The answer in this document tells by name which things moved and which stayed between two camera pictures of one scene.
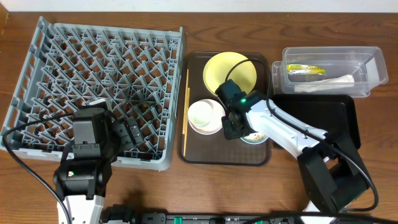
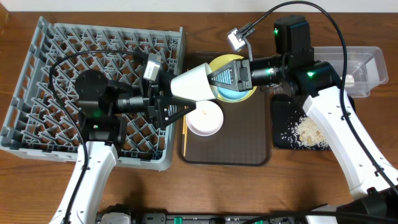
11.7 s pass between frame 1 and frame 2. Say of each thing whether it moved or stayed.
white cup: moved
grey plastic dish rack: stayed
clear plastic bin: stayed
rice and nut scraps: moved
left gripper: moved
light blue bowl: moved
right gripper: moved
